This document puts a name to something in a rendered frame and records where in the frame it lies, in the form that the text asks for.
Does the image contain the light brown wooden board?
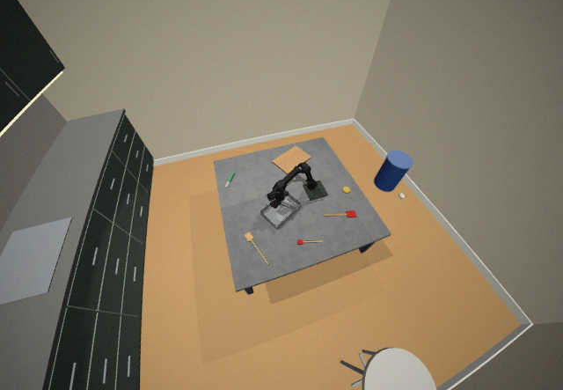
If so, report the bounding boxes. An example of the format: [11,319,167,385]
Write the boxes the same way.
[272,146,311,174]

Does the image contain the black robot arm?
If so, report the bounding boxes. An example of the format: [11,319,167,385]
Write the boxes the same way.
[267,162,318,201]

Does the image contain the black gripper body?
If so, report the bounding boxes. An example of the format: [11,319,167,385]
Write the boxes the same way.
[270,190,289,209]

